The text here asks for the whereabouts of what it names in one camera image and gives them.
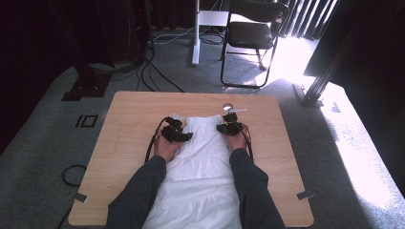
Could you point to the white desk frame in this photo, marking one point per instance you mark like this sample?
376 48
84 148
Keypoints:
196 31

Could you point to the person's right hand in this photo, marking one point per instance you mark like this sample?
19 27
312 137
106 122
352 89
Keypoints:
237 142

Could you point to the grey tape piece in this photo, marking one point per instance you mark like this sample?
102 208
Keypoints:
305 194
80 197

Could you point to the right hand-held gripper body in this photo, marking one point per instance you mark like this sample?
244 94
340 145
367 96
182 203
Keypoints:
234 127

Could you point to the white skirt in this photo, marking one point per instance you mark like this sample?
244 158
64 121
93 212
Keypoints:
197 178

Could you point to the black folding chair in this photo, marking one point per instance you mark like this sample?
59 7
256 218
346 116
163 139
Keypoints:
251 35

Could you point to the black stand with base plate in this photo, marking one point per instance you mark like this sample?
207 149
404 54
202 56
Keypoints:
87 82

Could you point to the small dark floor tape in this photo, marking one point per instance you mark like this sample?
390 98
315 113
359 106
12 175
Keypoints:
335 108

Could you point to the striped curtain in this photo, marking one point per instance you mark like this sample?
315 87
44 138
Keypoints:
305 17

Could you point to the black aluminium post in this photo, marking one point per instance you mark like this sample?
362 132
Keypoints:
321 82

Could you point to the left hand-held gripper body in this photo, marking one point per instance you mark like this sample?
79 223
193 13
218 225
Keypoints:
172 132

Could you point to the person's left hand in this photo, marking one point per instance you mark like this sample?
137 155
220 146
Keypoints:
165 149

